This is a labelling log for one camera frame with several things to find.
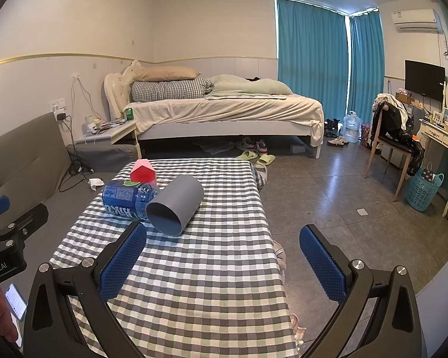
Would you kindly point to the person's left hand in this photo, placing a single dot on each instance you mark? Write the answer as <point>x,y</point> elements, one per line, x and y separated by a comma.
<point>2,317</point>

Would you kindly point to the checkered tablecloth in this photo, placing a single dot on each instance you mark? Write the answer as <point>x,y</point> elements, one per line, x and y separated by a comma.
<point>216,268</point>

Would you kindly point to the blue plastic bottle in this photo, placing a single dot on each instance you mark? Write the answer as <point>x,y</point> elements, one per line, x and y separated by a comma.
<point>121,198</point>

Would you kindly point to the yellow-green slipper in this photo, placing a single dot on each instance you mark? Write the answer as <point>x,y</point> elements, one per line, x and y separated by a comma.
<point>248,155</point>
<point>265,159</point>

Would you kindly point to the grey sofa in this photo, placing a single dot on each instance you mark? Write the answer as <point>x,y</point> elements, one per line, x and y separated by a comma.
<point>18,156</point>

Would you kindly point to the black television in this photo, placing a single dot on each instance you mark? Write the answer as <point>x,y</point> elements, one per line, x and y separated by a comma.
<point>423,80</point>

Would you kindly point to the narrow teal curtain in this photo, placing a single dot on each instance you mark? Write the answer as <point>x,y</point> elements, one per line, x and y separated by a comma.
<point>366,67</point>

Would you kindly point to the smartphone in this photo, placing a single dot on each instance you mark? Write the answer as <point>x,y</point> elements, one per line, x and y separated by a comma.
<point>16,302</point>

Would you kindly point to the black jacket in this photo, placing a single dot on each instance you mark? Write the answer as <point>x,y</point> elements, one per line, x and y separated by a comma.
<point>394,119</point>

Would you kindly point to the white air conditioner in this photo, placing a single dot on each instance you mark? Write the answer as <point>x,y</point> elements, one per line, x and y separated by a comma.
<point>416,20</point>

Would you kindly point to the checkered quilt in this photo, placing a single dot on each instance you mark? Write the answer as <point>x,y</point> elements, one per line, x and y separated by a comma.
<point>168,90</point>

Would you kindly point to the white garment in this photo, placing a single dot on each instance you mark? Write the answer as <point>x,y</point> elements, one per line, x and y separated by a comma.
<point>390,99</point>

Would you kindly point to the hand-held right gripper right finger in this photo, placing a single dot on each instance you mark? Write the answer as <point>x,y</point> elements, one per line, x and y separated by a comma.
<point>323,264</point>

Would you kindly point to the wide teal curtain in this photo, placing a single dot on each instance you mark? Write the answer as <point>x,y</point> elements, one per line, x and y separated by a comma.
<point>311,59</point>

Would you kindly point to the green can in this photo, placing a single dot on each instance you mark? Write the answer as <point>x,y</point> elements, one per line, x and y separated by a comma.
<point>129,115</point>

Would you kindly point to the wooden chair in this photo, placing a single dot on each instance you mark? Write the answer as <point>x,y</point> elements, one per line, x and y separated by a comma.
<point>394,145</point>

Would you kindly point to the crumpled white tissue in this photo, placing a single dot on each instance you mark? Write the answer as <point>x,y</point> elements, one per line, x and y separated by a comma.
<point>96,184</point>

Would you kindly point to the beige pillow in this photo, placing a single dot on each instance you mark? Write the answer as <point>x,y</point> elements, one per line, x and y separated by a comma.
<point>164,73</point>

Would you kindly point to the beige bed sheet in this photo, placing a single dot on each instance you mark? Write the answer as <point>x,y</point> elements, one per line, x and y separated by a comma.
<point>227,110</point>

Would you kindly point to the pink slipper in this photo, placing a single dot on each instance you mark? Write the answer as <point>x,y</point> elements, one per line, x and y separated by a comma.
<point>279,255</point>

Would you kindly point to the black boots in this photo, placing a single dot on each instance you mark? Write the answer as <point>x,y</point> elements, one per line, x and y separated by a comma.
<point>331,126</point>

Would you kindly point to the white sneaker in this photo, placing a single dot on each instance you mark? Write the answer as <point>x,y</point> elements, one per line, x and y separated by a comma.
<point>338,141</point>

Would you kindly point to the light green blanket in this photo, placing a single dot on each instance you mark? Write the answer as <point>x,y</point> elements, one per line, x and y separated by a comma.
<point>246,86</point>

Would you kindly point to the white nightstand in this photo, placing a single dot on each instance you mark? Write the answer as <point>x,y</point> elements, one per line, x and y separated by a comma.
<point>119,132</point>

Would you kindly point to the grey cup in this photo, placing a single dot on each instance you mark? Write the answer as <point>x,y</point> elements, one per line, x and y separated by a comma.
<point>183,197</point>

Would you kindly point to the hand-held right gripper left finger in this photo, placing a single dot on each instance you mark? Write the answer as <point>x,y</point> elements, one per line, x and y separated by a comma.
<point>121,264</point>

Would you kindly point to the white bed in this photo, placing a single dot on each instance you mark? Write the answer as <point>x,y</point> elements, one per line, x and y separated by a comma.
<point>227,126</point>

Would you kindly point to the red house-shaped box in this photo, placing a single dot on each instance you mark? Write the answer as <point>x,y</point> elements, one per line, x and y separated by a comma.
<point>142,172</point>

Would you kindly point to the teal laundry basket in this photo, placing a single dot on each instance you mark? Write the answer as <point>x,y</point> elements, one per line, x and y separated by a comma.
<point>422,194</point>

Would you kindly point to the clear water jug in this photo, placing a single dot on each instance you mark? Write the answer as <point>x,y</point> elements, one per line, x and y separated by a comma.
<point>351,128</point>

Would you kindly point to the white wall socket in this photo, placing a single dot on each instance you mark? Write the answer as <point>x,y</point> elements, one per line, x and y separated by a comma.
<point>57,105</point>

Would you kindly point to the white dressing table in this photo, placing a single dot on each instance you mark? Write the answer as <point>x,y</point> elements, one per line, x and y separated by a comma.
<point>438,141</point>

